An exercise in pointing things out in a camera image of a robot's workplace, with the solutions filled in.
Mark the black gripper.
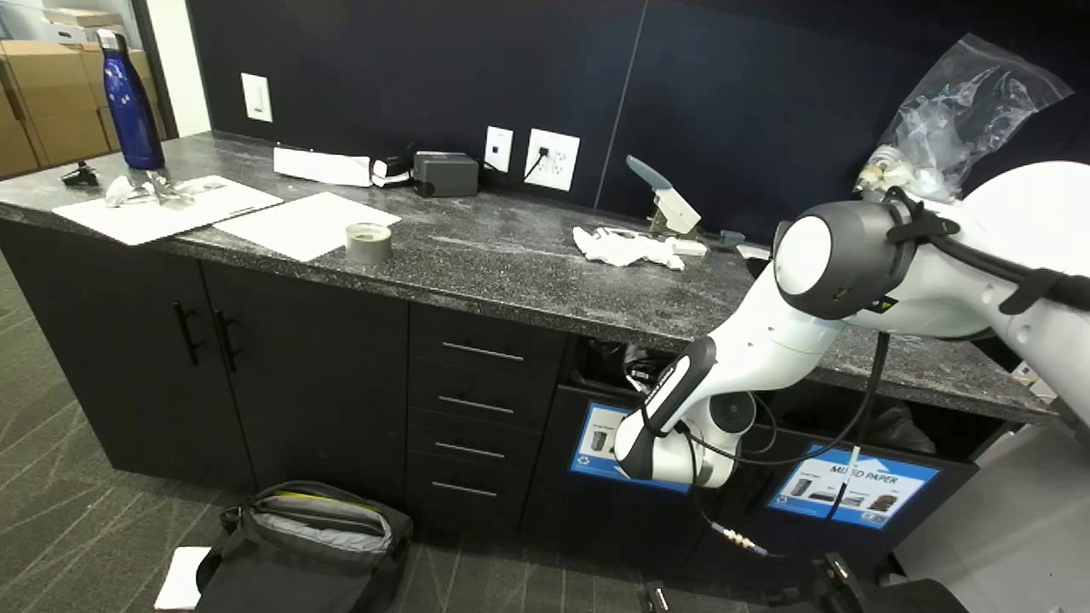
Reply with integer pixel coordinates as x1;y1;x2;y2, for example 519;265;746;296
618;339;684;403

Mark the wide white paper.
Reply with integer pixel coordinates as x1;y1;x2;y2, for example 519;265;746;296
568;221;687;272

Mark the black bin liner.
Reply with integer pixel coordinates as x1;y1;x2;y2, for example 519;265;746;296
794;387;950;456
573;338;658;403

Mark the blue mixed paper sign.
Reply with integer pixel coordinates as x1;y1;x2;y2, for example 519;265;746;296
766;440;945;534
568;399;640;488

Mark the black power adapter box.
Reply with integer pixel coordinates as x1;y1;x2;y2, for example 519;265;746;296
410;146;484;197

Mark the white tape roll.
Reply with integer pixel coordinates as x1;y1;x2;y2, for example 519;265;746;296
346;216;396;247

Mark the dark grey counter cabinet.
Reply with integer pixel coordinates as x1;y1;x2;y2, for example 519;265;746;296
0;215;1025;571

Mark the flat white paper sheet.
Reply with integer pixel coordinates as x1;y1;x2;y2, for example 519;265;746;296
47;173;287;247
213;186;407;265

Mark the white power strip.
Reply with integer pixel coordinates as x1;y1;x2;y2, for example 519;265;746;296
271;141;390;190

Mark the black backpack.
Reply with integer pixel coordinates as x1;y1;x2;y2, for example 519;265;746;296
196;477;416;613

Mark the clear plastic bag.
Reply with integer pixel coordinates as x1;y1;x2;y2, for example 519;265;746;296
852;31;1077;206

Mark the blue metal water bottle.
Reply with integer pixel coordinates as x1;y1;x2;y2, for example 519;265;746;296
96;27;166;173

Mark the small black clip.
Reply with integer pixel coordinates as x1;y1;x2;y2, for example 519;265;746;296
62;160;101;195

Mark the brown cardboard box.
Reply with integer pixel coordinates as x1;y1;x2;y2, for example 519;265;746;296
0;36;122;181

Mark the silver drawer handle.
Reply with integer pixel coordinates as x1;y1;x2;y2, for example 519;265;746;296
432;440;512;462
440;338;527;366
426;477;502;504
435;392;520;417

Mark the beige stapler blue handle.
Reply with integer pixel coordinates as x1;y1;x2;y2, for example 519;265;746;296
625;152;706;238

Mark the narrow white wall plate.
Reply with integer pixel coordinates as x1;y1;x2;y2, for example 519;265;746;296
484;121;519;178
239;71;275;126

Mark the black door handle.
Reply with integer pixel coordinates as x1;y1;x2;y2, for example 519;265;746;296
213;307;245;374
170;303;205;370

